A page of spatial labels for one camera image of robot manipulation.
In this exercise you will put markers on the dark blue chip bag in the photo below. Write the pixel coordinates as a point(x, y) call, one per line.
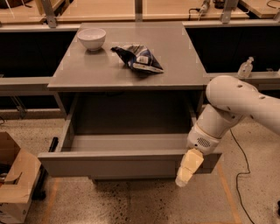
point(138, 57)

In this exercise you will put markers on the brown cardboard box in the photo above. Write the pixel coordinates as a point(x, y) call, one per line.
point(19, 175)

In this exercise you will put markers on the grey drawer cabinet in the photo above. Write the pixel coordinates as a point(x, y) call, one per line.
point(99, 72)

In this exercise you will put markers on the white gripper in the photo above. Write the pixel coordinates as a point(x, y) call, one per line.
point(200, 141)

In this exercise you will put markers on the black metal bar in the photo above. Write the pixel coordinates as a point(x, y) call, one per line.
point(39, 192)

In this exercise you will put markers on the grey top drawer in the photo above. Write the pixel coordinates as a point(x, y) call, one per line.
point(128, 135)

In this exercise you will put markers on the clear sanitizer pump bottle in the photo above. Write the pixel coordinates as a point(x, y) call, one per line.
point(246, 68)

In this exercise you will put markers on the white ceramic bowl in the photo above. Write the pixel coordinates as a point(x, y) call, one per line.
point(92, 38)

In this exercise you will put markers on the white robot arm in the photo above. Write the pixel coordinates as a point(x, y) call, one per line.
point(230, 100)

